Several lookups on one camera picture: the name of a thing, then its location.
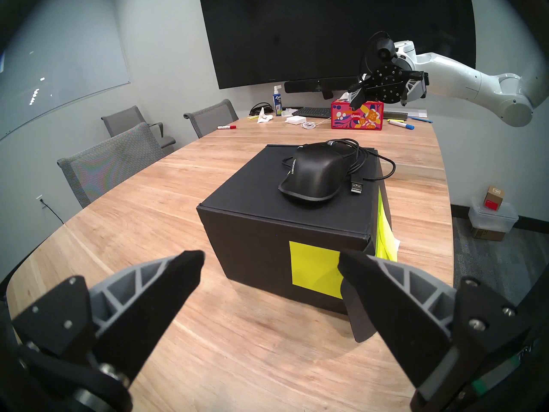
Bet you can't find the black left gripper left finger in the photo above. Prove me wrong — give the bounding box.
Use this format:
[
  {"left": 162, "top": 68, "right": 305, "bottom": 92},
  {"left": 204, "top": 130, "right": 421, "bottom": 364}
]
[{"left": 9, "top": 250, "right": 205, "bottom": 386}]

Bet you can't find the black keyboard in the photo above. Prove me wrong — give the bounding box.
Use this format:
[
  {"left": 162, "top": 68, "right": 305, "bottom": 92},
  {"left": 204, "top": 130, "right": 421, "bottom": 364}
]
[{"left": 292, "top": 107, "right": 332, "bottom": 119}]

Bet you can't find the black wired computer mouse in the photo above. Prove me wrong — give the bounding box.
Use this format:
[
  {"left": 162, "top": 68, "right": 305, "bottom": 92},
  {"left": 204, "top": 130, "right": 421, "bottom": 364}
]
[{"left": 278, "top": 139, "right": 396, "bottom": 203}]

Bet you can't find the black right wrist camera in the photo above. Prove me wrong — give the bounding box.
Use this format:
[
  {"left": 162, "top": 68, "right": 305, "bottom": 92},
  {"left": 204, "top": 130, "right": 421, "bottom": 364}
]
[{"left": 365, "top": 31, "right": 397, "bottom": 70}]

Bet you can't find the grey office chair with armrests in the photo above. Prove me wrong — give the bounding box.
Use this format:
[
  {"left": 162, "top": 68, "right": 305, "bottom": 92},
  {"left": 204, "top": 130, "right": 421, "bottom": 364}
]
[{"left": 102, "top": 106, "right": 176, "bottom": 149}]

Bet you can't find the clear plastic storage bin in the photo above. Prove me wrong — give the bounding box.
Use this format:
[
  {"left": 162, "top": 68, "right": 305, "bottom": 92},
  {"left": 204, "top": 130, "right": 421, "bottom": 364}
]
[{"left": 468, "top": 199, "right": 519, "bottom": 233}]

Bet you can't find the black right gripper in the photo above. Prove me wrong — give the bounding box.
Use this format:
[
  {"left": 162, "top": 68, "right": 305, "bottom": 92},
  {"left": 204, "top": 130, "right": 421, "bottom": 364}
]
[{"left": 348, "top": 64, "right": 429, "bottom": 109}]

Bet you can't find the wall-mounted glass whiteboard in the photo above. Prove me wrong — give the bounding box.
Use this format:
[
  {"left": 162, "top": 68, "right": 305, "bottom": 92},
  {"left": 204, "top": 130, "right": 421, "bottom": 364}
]
[{"left": 0, "top": 0, "right": 131, "bottom": 141}]

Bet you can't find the small brown cardboard box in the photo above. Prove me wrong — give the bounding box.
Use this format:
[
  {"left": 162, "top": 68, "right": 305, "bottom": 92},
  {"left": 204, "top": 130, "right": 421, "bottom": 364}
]
[{"left": 484, "top": 186, "right": 505, "bottom": 211}]

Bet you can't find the black cardboard box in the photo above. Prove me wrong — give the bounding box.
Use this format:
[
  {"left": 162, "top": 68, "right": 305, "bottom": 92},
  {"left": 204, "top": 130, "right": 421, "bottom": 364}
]
[{"left": 196, "top": 144, "right": 399, "bottom": 343}]

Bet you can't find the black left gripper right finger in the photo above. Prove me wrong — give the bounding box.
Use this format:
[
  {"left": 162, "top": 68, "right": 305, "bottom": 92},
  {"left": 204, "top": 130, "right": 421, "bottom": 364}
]
[{"left": 338, "top": 249, "right": 537, "bottom": 412}]

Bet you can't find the black video conference bar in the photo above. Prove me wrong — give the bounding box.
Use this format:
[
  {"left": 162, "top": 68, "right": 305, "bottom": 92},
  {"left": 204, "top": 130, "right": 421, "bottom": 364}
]
[{"left": 284, "top": 76, "right": 360, "bottom": 100}]

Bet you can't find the flat brown cardboard box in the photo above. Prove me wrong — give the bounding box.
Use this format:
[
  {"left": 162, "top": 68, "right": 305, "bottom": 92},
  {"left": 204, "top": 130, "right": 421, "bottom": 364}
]
[{"left": 472, "top": 227, "right": 507, "bottom": 242}]

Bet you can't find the white power adapter with cable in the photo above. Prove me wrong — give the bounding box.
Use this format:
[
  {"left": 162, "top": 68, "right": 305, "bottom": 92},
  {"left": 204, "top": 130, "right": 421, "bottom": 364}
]
[{"left": 285, "top": 116, "right": 318, "bottom": 130}]

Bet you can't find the grey ribbed mesh chair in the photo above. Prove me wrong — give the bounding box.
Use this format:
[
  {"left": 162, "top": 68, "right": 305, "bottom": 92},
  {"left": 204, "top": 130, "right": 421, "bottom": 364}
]
[{"left": 57, "top": 123, "right": 166, "bottom": 209}]

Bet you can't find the pale yellow sticky note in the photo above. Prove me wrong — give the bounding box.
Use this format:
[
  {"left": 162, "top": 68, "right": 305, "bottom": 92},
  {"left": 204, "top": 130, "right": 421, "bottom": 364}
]
[{"left": 386, "top": 222, "right": 400, "bottom": 262}]

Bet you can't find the large black wall screen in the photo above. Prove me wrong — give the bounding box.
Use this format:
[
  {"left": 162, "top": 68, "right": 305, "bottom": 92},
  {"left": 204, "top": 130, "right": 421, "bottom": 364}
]
[{"left": 197, "top": 0, "right": 477, "bottom": 90}]

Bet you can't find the colourful floral tissue box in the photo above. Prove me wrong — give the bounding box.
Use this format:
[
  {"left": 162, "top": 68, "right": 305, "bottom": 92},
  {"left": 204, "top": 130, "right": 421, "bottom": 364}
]
[{"left": 330, "top": 98, "right": 384, "bottom": 131}]

